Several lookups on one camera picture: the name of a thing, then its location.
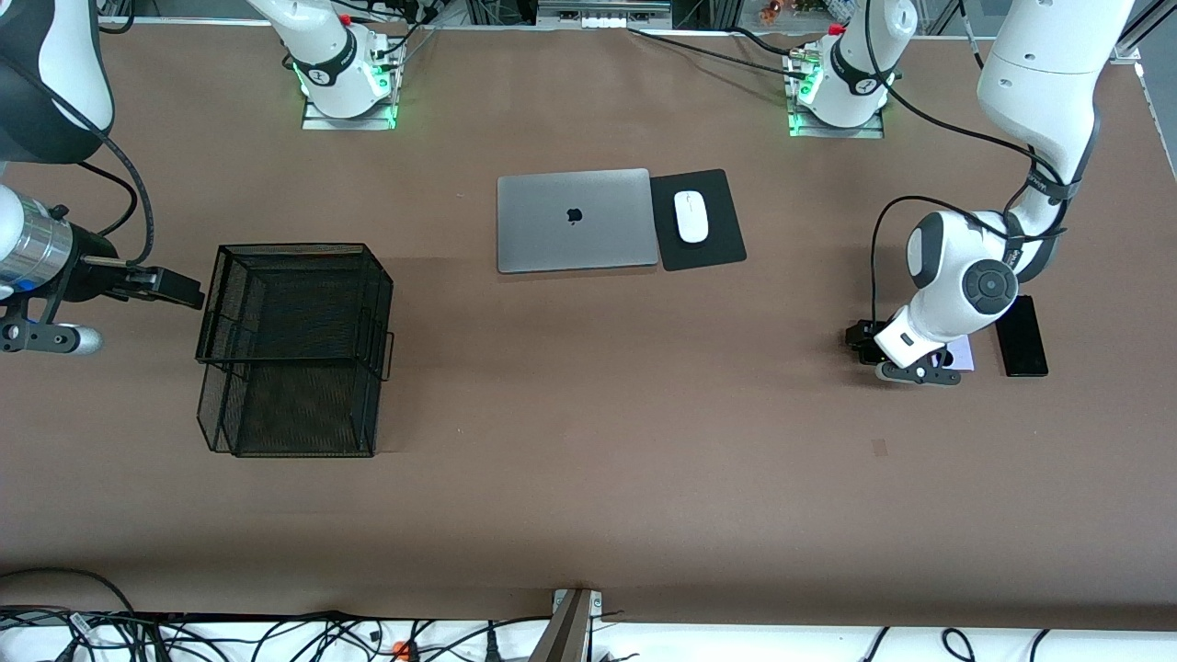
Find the black slab smartphone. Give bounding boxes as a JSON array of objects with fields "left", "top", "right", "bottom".
[{"left": 995, "top": 294, "right": 1050, "bottom": 379}]

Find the black mouse pad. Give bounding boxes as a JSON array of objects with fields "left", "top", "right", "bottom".
[{"left": 649, "top": 168, "right": 748, "bottom": 273}]

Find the white computer mouse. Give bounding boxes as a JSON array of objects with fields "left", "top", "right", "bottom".
[{"left": 674, "top": 190, "right": 710, "bottom": 245}]

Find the silver laptop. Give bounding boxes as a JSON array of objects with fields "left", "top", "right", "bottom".
[{"left": 497, "top": 167, "right": 661, "bottom": 275}]

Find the white power strip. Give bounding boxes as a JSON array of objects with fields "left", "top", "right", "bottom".
[{"left": 538, "top": 0, "right": 672, "bottom": 29}]

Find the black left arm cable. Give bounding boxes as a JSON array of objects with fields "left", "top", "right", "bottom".
[{"left": 869, "top": 55, "right": 1072, "bottom": 318}]

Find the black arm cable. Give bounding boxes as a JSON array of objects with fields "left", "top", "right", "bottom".
[
  {"left": 0, "top": 55, "right": 157, "bottom": 272},
  {"left": 869, "top": 55, "right": 1072, "bottom": 318}
]

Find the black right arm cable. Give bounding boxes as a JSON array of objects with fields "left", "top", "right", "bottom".
[{"left": 0, "top": 55, "right": 157, "bottom": 272}]

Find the black wire mesh organizer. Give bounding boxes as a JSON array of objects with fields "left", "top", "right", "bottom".
[{"left": 195, "top": 243, "right": 396, "bottom": 459}]

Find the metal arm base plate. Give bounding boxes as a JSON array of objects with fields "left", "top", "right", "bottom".
[
  {"left": 302, "top": 92, "right": 399, "bottom": 131},
  {"left": 788, "top": 103, "right": 886, "bottom": 140}
]

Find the aluminium frame rail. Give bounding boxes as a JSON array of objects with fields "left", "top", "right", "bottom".
[{"left": 1108, "top": 0, "right": 1177, "bottom": 65}]

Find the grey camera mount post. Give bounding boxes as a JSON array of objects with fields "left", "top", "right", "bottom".
[{"left": 529, "top": 588, "right": 603, "bottom": 662}]

